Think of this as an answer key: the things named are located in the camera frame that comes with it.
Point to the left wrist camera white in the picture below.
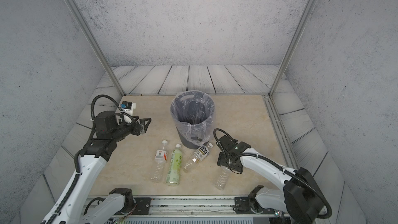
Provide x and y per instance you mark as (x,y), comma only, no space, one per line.
(127,109)

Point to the clear bottle white red label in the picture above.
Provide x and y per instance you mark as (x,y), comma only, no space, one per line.
(222,178)

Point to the dark grey trash bin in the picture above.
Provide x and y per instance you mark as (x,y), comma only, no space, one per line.
(192,137)

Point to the aluminium frame post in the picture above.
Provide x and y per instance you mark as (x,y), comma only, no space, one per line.
(74,9)
(293,44)

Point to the green tea bottle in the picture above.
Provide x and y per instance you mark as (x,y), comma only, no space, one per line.
(173,175)

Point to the left aluminium frame post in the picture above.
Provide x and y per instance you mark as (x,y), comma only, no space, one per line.
(74,9)

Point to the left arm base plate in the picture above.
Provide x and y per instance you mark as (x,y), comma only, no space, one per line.
(140,206)

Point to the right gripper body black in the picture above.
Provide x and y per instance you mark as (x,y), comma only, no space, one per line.
(225,160)

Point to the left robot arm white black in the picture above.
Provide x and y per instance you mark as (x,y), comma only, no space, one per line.
(109,128)

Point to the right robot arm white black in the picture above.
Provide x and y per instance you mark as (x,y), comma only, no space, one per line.
(297,193)

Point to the clear plastic bin liner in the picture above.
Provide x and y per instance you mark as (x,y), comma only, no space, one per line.
(193,108)

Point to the clear bottle black white label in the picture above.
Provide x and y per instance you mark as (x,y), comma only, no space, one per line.
(197,157)

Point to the right aluminium frame post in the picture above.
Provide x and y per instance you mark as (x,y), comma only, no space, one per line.
(293,44)

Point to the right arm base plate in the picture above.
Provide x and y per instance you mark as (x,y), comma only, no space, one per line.
(247,205)

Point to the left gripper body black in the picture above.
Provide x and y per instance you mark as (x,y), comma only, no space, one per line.
(126,129)

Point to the aluminium front rail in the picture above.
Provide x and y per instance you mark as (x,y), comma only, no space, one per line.
(191,206)

